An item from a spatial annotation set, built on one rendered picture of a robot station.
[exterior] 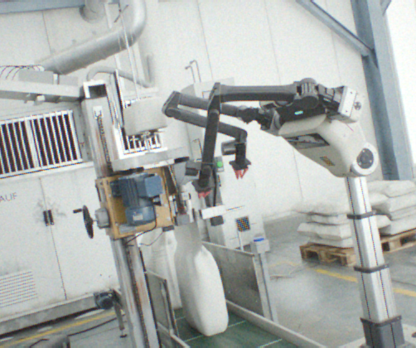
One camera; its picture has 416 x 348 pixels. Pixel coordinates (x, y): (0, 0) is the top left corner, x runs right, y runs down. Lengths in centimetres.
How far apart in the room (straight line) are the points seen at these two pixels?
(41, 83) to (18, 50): 179
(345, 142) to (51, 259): 375
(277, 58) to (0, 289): 473
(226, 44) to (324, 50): 154
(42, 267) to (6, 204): 69
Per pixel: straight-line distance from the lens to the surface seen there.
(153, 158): 277
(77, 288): 568
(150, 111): 274
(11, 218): 555
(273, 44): 801
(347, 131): 246
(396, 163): 849
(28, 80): 538
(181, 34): 749
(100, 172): 292
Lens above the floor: 140
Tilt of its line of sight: 3 degrees down
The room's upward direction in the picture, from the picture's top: 11 degrees counter-clockwise
